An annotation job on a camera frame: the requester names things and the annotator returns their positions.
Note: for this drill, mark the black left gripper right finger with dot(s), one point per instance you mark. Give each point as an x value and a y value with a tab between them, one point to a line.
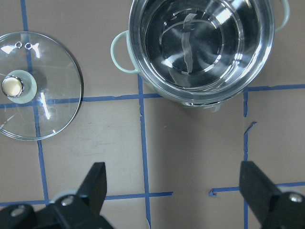
275	207

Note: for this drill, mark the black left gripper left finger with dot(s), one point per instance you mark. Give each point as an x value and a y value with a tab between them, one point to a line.
80	210

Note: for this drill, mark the glass pot lid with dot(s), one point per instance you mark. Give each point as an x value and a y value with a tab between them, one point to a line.
40	86

